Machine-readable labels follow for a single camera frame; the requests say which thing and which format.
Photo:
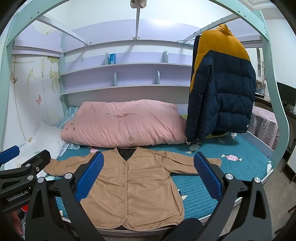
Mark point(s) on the lilac wall shelf unit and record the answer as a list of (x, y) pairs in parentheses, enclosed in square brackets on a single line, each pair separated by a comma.
[(138, 67)]

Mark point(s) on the pink patterned cloth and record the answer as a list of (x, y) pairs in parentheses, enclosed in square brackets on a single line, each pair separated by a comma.
[(266, 125)]

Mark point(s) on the blue box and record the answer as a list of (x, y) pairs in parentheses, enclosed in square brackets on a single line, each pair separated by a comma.
[(112, 59)]

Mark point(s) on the teal striped pillow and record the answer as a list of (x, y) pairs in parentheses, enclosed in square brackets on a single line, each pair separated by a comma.
[(69, 114)]

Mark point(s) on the white pole fixture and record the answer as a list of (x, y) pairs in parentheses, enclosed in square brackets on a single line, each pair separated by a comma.
[(137, 20)]

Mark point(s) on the dark desk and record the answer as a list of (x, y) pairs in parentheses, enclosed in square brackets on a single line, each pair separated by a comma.
[(286, 113)]

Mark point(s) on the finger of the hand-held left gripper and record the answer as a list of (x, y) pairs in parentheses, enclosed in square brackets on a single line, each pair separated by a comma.
[(9, 154), (37, 160)]

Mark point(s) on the tan button-up shirt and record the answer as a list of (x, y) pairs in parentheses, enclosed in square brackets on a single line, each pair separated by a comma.
[(143, 185)]

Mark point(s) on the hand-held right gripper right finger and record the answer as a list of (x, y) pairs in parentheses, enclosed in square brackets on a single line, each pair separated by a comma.
[(208, 178)]

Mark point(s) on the white glass-door cabinet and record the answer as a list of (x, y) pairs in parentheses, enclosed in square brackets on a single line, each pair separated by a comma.
[(260, 67)]

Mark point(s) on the mint green bed frame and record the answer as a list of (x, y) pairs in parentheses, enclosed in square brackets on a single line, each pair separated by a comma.
[(272, 69)]

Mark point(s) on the black monitor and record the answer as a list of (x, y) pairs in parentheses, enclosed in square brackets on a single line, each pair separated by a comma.
[(286, 92)]

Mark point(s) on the teal quilted bedspread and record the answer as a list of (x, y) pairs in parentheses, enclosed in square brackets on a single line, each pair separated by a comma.
[(208, 146)]

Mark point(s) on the pink pillow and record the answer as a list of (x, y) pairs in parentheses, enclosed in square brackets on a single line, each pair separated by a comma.
[(122, 125)]

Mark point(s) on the white pillow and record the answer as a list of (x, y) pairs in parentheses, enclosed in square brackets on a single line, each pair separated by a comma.
[(44, 141)]

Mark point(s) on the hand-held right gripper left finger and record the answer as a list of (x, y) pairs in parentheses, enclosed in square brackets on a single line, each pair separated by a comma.
[(90, 176)]

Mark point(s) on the navy and yellow puffer jacket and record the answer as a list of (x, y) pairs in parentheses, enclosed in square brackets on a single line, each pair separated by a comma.
[(231, 92)]

